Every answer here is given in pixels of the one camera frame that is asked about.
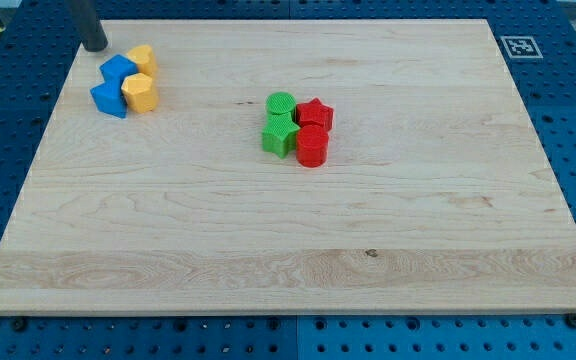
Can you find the blue triangle block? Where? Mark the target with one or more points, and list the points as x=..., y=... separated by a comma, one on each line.
x=108, y=98

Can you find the green star block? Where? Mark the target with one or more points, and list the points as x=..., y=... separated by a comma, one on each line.
x=279, y=134

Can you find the red cylinder block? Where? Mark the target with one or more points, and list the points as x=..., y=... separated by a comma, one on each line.
x=312, y=146

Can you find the red star block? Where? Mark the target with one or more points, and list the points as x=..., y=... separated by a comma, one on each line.
x=316, y=113

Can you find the green cylinder block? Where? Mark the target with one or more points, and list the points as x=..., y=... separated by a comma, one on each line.
x=279, y=103

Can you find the wooden board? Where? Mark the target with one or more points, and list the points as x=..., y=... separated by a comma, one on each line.
x=436, y=196

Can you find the yellow hexagon block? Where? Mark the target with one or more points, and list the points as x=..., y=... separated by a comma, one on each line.
x=140, y=92

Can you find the yellow heart block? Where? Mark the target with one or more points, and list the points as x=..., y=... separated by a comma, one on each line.
x=144, y=58

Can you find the blue cube block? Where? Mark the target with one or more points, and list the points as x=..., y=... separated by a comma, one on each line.
x=118, y=68

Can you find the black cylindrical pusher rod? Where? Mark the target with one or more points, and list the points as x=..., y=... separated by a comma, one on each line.
x=88, y=24

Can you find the white fiducial marker tag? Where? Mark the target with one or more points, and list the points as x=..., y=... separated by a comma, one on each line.
x=521, y=47

